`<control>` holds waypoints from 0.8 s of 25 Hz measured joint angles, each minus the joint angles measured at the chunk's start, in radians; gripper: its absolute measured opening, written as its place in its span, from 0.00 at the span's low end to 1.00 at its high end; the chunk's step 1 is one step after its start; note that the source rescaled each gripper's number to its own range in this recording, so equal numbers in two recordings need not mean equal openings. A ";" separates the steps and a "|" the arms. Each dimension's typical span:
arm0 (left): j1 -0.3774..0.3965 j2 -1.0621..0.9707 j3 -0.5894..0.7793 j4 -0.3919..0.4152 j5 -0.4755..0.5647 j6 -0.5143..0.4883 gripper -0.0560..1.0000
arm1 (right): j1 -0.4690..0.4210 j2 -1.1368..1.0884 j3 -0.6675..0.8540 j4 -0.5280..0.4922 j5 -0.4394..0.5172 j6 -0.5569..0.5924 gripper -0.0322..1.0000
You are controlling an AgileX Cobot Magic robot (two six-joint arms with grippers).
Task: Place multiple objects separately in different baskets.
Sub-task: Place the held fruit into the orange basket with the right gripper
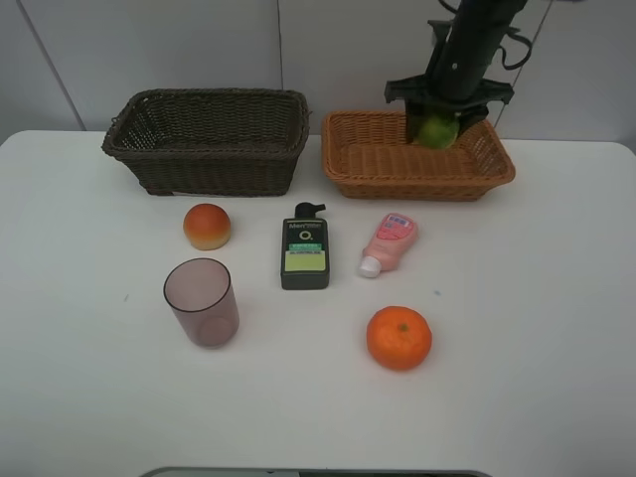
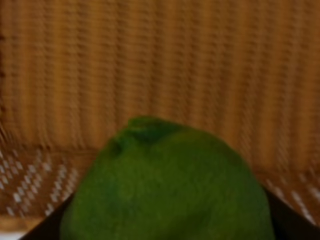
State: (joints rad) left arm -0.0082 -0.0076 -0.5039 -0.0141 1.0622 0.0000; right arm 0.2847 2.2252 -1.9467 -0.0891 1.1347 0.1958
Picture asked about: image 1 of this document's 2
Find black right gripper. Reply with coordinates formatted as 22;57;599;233
385;47;514;144

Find green lime fruit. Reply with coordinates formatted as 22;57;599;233
414;115;459;149

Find pink lotion bottle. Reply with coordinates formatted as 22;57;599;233
358;213;418;278

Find black men's lotion bottle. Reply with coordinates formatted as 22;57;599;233
280;202;330;290

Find orange tangerine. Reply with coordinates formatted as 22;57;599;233
366;306;433;372

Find translucent purple plastic cup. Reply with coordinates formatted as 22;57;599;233
163;257;239;349

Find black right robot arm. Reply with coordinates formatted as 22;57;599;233
385;0;533;143

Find light brown wicker basket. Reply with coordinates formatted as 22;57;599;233
321;111;516;202

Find dark brown wicker basket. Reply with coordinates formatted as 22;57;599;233
102;88;310;197

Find orange round bread bun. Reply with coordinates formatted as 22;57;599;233
183;204;232;250

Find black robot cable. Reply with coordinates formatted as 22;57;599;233
499;27;533;71

